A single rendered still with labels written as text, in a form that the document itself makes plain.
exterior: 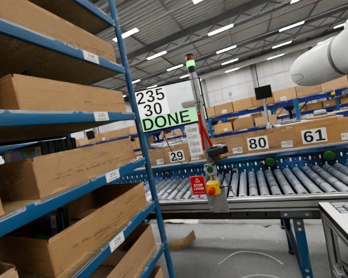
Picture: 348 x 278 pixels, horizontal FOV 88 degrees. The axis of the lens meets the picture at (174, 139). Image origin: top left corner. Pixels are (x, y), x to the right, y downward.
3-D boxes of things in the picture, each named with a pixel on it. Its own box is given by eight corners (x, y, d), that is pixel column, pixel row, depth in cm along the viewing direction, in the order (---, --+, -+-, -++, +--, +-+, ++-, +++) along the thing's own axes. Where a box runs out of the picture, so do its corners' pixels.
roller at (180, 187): (164, 206, 131) (163, 199, 131) (186, 181, 179) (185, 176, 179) (170, 206, 130) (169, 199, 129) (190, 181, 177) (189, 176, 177)
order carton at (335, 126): (296, 148, 145) (293, 127, 145) (289, 143, 173) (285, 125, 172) (360, 140, 130) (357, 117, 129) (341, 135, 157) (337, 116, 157)
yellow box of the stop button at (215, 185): (207, 197, 106) (204, 185, 106) (210, 191, 114) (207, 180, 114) (232, 196, 101) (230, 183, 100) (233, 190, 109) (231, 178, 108)
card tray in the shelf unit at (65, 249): (56, 281, 43) (46, 241, 42) (-3, 263, 56) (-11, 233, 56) (148, 203, 79) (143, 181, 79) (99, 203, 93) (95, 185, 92)
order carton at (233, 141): (203, 160, 175) (199, 143, 174) (209, 154, 202) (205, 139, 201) (246, 154, 160) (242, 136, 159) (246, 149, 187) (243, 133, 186)
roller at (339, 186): (346, 200, 92) (344, 191, 91) (311, 171, 140) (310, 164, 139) (359, 200, 90) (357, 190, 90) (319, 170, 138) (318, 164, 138)
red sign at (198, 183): (193, 195, 118) (188, 176, 117) (193, 194, 118) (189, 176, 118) (217, 194, 111) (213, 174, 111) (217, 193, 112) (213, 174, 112)
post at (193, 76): (210, 213, 115) (182, 75, 110) (211, 209, 120) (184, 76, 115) (229, 212, 111) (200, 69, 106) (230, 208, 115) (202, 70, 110)
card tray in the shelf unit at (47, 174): (41, 198, 42) (30, 158, 42) (-23, 203, 54) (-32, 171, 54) (136, 159, 80) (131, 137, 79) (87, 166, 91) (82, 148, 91)
